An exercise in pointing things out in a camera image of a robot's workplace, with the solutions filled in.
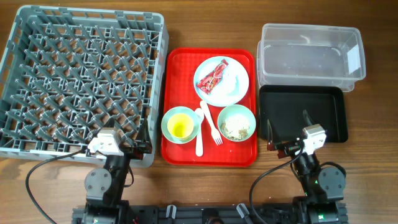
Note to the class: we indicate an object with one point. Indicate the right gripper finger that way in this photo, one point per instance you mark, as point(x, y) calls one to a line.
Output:
point(308, 120)
point(270, 132)

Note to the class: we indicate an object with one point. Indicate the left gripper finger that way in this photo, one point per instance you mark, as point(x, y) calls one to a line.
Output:
point(118, 132)
point(143, 133)

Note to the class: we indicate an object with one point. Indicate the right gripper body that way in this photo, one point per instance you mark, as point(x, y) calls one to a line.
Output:
point(288, 148)

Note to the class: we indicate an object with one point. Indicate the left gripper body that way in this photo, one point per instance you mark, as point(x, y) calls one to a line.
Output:
point(136, 153)

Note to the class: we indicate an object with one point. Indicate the yellow plastic cup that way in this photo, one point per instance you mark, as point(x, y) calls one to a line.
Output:
point(180, 126)

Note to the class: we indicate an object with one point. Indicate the rice and food scraps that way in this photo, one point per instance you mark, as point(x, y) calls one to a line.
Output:
point(235, 127)

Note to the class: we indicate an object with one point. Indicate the green bowl with food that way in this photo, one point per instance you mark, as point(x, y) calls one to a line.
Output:
point(238, 109)

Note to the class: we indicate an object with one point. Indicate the white paper napkin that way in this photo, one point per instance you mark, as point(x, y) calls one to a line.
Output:
point(230, 82)

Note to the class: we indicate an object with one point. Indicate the red snack wrapper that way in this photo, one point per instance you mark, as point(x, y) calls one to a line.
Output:
point(211, 80)

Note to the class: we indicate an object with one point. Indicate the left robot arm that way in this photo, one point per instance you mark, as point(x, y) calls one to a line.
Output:
point(104, 186)

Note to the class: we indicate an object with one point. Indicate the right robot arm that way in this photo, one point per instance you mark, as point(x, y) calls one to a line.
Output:
point(323, 184)

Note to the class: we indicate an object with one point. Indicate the black rectangular waste tray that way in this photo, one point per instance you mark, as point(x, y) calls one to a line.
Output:
point(283, 105)

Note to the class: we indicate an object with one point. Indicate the clear plastic waste bin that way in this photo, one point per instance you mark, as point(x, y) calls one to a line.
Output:
point(310, 55)

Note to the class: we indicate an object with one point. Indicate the grey plastic dishwasher rack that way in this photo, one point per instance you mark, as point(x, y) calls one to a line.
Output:
point(65, 71)

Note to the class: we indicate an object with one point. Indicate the white plastic fork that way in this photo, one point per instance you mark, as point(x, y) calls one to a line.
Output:
point(215, 134)

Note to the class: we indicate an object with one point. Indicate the white plastic spoon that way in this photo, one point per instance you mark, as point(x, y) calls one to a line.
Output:
point(199, 141)

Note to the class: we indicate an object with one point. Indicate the light blue round plate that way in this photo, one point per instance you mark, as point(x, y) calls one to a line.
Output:
point(221, 81)

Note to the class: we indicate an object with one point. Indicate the red plastic serving tray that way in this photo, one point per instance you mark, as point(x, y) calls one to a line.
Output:
point(179, 91)

